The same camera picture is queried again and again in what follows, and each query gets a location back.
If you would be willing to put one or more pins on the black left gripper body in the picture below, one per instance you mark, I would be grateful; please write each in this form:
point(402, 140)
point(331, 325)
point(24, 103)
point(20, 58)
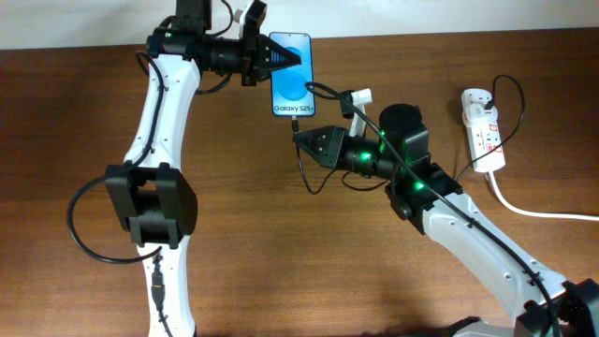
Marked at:
point(250, 54)

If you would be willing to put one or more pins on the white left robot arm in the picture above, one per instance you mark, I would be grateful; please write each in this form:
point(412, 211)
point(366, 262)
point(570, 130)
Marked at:
point(153, 201)

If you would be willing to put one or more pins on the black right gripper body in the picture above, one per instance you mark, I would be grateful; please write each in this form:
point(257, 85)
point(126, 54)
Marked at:
point(360, 155)

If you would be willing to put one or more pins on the blue Samsung Galaxy smartphone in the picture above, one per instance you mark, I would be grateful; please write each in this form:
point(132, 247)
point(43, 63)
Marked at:
point(289, 96)

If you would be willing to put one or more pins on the white power strip socket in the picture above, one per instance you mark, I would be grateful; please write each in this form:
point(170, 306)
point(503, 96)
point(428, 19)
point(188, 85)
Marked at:
point(484, 140)

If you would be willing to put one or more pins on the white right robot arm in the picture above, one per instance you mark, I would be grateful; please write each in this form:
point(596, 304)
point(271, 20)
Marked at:
point(538, 300)

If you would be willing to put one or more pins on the white charger plug adapter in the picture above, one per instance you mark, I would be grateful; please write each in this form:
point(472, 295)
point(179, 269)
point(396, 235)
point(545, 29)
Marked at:
point(477, 114)

